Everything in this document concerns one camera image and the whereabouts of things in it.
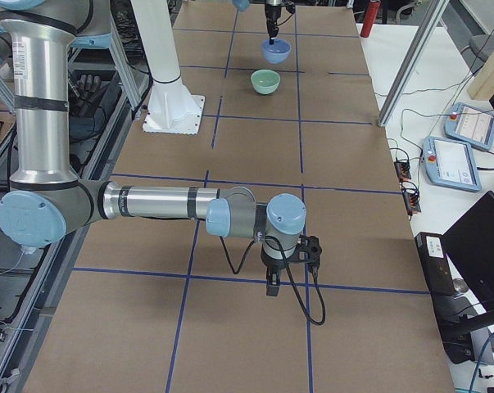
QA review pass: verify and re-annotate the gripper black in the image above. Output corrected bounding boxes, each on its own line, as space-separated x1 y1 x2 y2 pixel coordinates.
261 249 285 296
264 0 281 45

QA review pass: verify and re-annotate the blue bowl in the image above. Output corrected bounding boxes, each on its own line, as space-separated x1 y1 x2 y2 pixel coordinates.
261 38 292 64

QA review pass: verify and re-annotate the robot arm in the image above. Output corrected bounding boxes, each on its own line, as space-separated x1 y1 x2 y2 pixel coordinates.
232 0 283 46
0 1 314 296

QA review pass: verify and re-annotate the green bowl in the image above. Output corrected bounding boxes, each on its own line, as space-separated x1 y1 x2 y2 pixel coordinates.
250 69 281 95

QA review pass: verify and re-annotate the red cylinder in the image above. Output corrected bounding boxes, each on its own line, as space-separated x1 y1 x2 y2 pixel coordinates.
360 0 381 38

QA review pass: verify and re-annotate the black equipment box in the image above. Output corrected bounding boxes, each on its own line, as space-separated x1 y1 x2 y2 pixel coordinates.
415 232 455 296

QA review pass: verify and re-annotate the black USB hub right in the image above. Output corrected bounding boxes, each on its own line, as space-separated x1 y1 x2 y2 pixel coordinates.
401 188 421 217

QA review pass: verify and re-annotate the black usb hub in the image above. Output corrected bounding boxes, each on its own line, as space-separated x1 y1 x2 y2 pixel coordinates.
401 188 421 217
394 160 411 182

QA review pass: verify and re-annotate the black USB hub left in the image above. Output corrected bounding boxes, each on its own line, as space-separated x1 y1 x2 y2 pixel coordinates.
394 160 411 182

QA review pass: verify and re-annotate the black monitor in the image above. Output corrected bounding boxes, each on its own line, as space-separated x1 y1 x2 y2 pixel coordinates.
442 191 494 310

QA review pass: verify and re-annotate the near teach pendant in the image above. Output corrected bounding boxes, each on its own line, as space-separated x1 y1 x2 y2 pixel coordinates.
423 136 482 192

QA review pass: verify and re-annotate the teach pendant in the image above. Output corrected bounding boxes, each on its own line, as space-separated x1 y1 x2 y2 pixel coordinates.
444 102 494 151
423 136 482 192

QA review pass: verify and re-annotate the far teach pendant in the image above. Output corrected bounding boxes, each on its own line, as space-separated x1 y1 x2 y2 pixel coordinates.
444 102 494 151

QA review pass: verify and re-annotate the black camera cable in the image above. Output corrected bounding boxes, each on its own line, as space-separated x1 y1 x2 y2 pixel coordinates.
219 237 327 327

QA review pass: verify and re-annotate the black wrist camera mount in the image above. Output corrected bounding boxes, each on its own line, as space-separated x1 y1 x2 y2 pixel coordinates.
289 235 322 265

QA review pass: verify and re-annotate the white pedestal column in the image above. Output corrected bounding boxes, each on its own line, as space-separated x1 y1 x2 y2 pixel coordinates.
131 0 190 132

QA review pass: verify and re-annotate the white pedestal base plate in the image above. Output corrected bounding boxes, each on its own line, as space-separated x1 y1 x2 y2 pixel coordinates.
143 95 206 135

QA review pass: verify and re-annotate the grey aluminium frame post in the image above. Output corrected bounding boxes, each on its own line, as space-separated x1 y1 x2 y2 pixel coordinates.
377 0 450 127

